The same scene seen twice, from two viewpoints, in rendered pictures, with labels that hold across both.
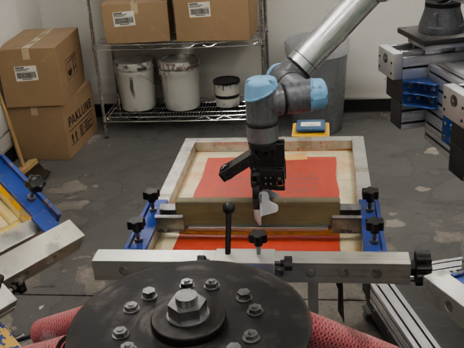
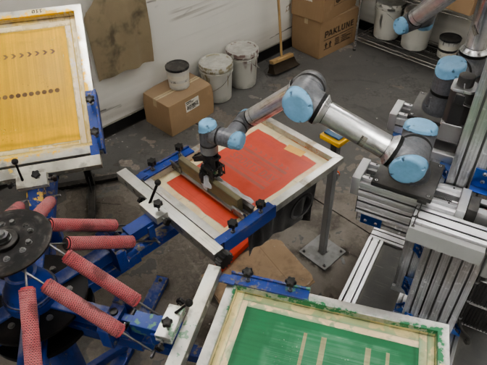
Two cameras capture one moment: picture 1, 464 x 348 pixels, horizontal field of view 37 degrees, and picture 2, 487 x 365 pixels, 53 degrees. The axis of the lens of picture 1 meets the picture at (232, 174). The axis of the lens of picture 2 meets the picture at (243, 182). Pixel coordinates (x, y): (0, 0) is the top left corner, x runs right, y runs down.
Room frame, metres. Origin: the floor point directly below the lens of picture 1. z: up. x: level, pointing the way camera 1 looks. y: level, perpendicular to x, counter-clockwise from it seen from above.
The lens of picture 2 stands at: (0.37, -1.22, 2.49)
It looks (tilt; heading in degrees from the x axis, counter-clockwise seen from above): 42 degrees down; 40
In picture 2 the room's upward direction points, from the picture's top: 2 degrees counter-clockwise
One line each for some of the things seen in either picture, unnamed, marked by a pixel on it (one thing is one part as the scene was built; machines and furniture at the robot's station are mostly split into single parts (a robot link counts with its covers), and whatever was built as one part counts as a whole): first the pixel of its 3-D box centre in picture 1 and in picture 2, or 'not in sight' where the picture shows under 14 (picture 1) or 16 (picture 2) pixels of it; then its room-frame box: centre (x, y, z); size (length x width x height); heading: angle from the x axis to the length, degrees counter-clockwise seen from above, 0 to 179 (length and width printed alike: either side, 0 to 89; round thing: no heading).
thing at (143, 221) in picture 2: not in sight; (144, 224); (1.19, -0.01, 1.02); 0.17 x 0.06 x 0.05; 172
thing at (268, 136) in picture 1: (262, 132); (209, 148); (1.54, -0.08, 1.23); 0.08 x 0.08 x 0.05
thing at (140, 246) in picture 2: not in sight; (172, 229); (1.32, -0.02, 0.89); 1.24 x 0.06 x 0.06; 172
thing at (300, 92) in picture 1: (300, 94); (232, 136); (1.58, -0.17, 1.31); 0.11 x 0.11 x 0.08; 13
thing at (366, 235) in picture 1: (371, 235); (247, 226); (1.47, -0.33, 0.97); 0.30 x 0.05 x 0.07; 172
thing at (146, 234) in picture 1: (147, 235); (167, 166); (1.55, 0.22, 0.97); 0.30 x 0.05 x 0.07; 172
